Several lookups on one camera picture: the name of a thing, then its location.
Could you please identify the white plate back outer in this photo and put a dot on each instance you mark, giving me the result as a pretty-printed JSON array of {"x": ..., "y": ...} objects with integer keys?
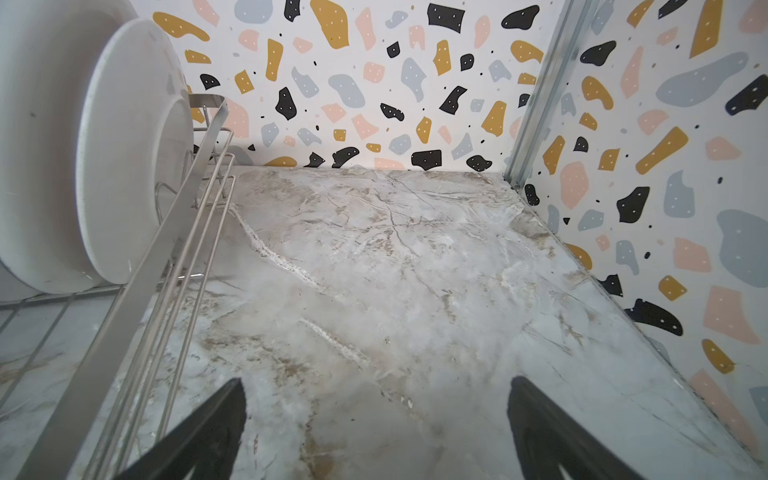
[{"x": 49, "y": 50}]

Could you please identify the stainless wire dish rack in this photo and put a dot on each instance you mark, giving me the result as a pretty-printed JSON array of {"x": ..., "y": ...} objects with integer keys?
[{"x": 89, "y": 380}]

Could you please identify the aluminium corner post right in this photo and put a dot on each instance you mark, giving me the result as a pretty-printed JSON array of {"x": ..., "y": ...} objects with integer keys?
[{"x": 572, "y": 23}]

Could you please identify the white striped plate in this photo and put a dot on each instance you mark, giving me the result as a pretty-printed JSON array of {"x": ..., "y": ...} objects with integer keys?
[{"x": 135, "y": 134}]

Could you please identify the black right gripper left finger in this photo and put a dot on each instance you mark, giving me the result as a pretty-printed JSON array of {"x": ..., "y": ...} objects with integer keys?
[{"x": 203, "y": 446}]

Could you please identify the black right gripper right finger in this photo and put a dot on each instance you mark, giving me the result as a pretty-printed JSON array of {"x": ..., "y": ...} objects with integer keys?
[{"x": 551, "y": 445}]

